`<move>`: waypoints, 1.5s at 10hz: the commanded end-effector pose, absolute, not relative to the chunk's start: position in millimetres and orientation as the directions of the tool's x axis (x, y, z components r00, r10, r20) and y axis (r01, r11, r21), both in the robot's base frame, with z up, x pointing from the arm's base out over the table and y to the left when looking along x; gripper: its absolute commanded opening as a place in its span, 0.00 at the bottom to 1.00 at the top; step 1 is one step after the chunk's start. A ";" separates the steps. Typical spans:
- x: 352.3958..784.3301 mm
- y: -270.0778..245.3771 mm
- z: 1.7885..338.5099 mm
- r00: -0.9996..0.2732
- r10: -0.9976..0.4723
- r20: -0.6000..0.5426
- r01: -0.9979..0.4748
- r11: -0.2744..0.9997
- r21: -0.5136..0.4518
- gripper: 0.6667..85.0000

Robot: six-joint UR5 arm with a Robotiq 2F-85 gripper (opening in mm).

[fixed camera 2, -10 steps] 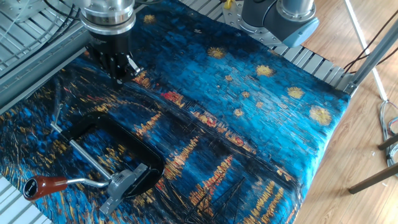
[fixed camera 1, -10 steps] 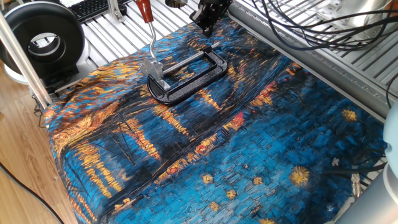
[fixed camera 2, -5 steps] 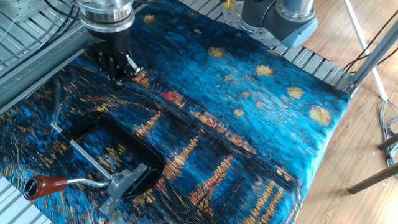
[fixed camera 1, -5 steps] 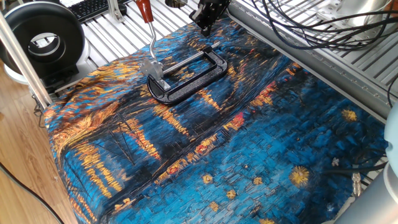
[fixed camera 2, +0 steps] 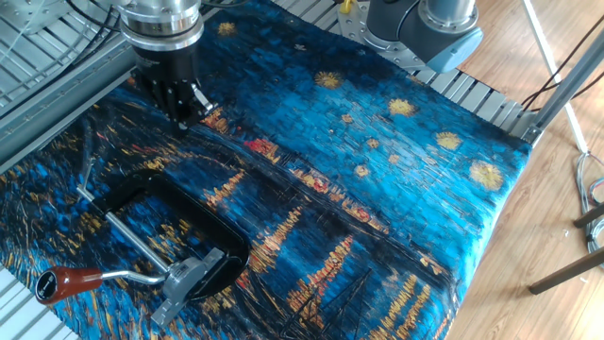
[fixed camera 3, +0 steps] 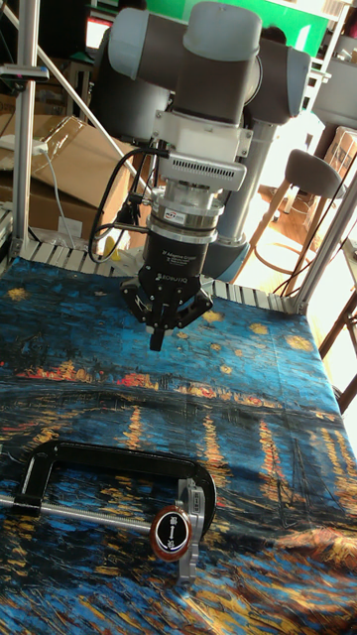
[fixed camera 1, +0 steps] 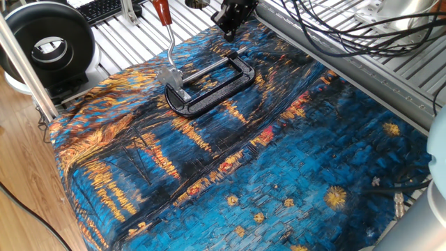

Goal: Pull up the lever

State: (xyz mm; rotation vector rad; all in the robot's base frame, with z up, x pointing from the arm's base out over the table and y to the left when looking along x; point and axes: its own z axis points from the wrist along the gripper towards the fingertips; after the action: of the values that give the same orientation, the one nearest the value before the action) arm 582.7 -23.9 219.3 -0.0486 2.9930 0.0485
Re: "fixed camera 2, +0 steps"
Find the white thin rod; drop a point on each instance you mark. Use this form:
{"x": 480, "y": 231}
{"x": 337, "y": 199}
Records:
{"x": 548, "y": 61}

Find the black C-clamp with silver head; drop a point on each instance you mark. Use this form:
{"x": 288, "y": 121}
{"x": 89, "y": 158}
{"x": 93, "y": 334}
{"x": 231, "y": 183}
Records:
{"x": 141, "y": 186}

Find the grey aluminium side rail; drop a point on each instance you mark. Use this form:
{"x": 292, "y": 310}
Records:
{"x": 71, "y": 104}

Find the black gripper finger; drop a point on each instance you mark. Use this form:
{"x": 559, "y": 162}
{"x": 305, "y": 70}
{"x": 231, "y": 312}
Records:
{"x": 203, "y": 101}

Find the silver grey UR5 robot arm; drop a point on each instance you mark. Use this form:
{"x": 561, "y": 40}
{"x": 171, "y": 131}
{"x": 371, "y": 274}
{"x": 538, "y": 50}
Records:
{"x": 424, "y": 28}

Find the silver mounting plate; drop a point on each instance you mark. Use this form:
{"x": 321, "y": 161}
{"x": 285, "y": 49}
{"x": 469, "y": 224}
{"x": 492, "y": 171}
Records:
{"x": 28, "y": 14}

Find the dark brown furniture leg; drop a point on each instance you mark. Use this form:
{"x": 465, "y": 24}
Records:
{"x": 566, "y": 273}
{"x": 590, "y": 215}

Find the aluminium frame post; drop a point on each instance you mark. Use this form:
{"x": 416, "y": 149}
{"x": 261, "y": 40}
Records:
{"x": 566, "y": 87}

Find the blue starry painting print cloth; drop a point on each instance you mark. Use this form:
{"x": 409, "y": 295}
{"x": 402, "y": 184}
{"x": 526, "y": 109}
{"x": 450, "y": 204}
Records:
{"x": 377, "y": 189}

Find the yellow plastic clip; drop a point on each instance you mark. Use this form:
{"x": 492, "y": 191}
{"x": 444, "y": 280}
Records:
{"x": 347, "y": 5}

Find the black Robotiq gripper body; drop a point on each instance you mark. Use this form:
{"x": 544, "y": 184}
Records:
{"x": 165, "y": 71}

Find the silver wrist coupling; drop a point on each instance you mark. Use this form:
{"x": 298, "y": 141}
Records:
{"x": 160, "y": 21}

